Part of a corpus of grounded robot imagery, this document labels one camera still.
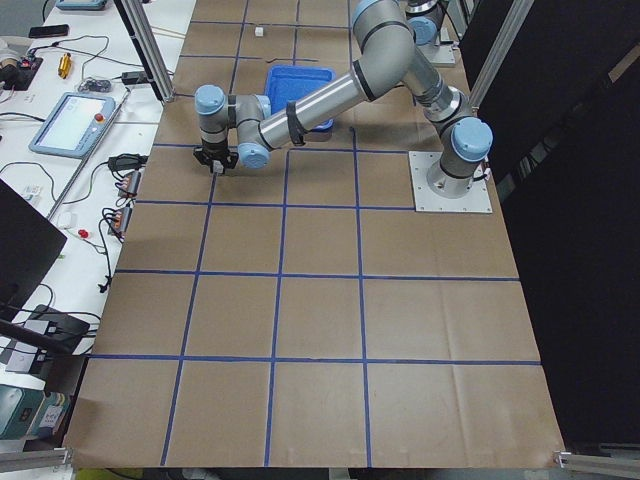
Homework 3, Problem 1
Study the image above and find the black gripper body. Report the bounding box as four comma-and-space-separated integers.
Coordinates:
193, 144, 239, 166

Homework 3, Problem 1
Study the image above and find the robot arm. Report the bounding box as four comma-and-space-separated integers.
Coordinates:
193, 1, 493, 198
405, 0, 445, 46

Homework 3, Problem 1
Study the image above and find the blue plastic tray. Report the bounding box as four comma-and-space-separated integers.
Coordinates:
264, 65, 336, 114

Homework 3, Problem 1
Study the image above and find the black power adapter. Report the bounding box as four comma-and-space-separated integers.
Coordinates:
121, 71, 148, 85

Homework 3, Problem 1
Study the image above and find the teach pendant tablet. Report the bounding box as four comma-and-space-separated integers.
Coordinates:
29, 92, 116, 159

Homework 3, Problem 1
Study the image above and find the brown paper mat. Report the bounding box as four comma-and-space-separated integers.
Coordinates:
65, 1, 563, 469

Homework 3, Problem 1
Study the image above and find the gold metal cylinder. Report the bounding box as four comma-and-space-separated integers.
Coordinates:
57, 53, 72, 79

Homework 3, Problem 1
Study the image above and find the black monitor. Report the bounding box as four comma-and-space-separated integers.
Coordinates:
0, 181, 67, 321

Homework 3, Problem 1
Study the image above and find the black smartphone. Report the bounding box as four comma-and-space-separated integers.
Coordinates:
28, 24, 70, 39

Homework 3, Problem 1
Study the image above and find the aluminium frame post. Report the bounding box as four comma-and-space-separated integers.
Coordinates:
114, 0, 175, 103
469, 0, 535, 110

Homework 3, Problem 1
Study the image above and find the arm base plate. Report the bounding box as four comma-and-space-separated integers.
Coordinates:
408, 151, 493, 214
418, 42, 456, 68

